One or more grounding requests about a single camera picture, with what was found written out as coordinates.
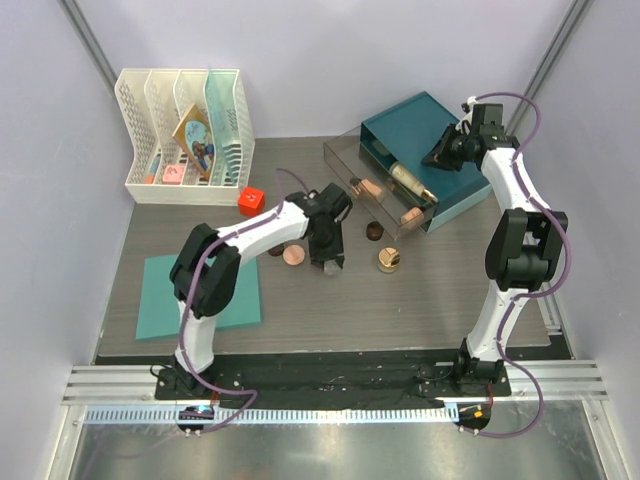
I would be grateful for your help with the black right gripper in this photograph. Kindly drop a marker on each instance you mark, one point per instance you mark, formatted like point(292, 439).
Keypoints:
point(437, 157)

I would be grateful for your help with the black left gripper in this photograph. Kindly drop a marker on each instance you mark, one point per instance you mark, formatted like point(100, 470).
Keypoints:
point(333, 251)

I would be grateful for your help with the cream gold pump bottle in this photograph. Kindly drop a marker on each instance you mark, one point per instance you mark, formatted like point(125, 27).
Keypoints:
point(403, 176)

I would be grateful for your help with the clear smoked drawer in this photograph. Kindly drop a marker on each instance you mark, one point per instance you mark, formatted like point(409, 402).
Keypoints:
point(359, 167)
point(432, 207)

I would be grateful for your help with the small beige concealer tube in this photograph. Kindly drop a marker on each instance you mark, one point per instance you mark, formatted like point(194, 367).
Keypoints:
point(414, 217)

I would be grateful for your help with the peach foundation bottle black cap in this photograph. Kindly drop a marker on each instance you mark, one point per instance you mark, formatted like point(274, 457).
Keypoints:
point(364, 188)

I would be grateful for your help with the clear rectangular bottle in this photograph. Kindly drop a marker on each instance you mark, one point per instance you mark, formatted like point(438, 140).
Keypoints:
point(331, 268)

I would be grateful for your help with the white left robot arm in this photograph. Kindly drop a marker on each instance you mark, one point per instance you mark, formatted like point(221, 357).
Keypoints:
point(204, 275)

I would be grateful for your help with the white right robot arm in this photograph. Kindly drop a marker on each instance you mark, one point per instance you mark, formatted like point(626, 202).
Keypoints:
point(525, 249)

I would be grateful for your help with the pink round compact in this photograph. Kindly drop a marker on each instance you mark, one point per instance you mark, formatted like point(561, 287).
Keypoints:
point(294, 255)

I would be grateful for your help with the dark amber round jar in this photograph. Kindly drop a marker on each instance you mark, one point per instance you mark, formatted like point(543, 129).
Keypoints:
point(374, 231)

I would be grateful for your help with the teal drawer cabinet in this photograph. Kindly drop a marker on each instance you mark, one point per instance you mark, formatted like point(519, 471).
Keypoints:
point(406, 132)

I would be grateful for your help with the red cube block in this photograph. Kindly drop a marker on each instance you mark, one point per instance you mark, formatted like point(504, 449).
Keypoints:
point(251, 202)

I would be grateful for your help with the pink square eraser box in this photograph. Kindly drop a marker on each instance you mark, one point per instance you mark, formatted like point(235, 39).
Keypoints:
point(173, 174)

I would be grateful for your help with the white mesh file organizer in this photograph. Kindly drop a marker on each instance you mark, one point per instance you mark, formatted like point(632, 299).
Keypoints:
point(152, 101)

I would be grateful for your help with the illustrated picture book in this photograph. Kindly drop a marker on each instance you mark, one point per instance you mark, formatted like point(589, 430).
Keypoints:
point(193, 134)

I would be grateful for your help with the orange blue marker pen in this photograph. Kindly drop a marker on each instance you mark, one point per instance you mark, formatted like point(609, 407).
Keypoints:
point(151, 172)

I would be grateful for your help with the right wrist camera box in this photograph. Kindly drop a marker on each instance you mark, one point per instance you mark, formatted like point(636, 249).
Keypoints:
point(487, 119)

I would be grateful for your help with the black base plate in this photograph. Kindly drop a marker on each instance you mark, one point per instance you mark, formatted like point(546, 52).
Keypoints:
point(330, 380)

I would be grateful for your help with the aluminium front rail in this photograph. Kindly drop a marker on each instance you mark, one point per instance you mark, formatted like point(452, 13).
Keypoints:
point(131, 394)

